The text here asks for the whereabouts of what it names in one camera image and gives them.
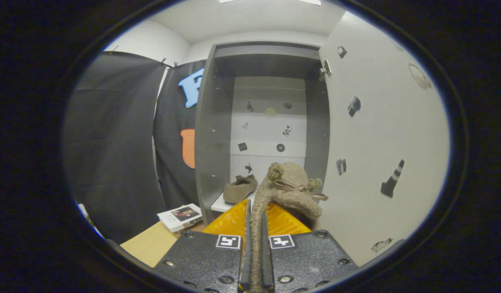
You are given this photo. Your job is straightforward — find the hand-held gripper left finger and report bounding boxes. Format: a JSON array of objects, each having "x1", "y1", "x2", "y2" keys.
[{"x1": 155, "y1": 199, "x2": 252, "y2": 293}]

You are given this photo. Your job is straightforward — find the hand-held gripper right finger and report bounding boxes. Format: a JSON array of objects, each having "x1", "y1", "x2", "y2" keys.
[{"x1": 262, "y1": 203, "x2": 359, "y2": 293}]

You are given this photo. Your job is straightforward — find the brown fluffy shoe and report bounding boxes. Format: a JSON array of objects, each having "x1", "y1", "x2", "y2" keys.
[
  {"x1": 249, "y1": 162, "x2": 329, "y2": 291},
  {"x1": 223, "y1": 175, "x2": 258, "y2": 205}
]

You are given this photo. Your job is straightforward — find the grey shoe cabinet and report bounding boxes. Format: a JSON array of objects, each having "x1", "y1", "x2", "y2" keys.
[{"x1": 195, "y1": 41, "x2": 331, "y2": 224}]

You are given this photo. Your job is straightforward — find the grey shoe cabinet door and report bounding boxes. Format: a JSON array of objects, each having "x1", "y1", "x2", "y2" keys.
[{"x1": 317, "y1": 11, "x2": 450, "y2": 267}]

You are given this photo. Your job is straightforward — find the dark book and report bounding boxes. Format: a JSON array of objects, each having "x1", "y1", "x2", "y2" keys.
[{"x1": 174, "y1": 219, "x2": 205, "y2": 235}]

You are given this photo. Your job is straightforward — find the white book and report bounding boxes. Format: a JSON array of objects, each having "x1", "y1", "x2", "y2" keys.
[{"x1": 157, "y1": 203, "x2": 203, "y2": 233}]

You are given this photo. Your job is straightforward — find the black backdrop cloth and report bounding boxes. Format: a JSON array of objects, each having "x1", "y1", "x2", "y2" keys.
[{"x1": 63, "y1": 51, "x2": 206, "y2": 245}]

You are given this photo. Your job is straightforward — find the long ceiling light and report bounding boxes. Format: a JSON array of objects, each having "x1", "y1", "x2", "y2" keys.
[{"x1": 219, "y1": 0, "x2": 322, "y2": 6}]

